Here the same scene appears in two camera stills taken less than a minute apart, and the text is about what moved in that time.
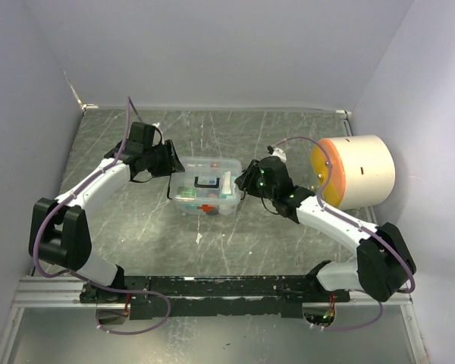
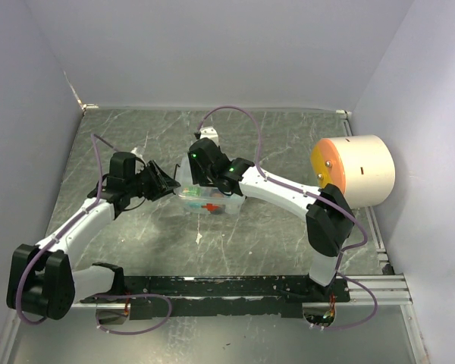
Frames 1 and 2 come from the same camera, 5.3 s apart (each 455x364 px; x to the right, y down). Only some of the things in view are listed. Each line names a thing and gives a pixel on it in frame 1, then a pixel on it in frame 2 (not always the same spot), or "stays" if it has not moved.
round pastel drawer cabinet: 362,174 stays
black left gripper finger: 177,165 → 165,184
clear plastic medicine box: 208,185 stays
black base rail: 246,296 stays
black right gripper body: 258,188 → 200,176
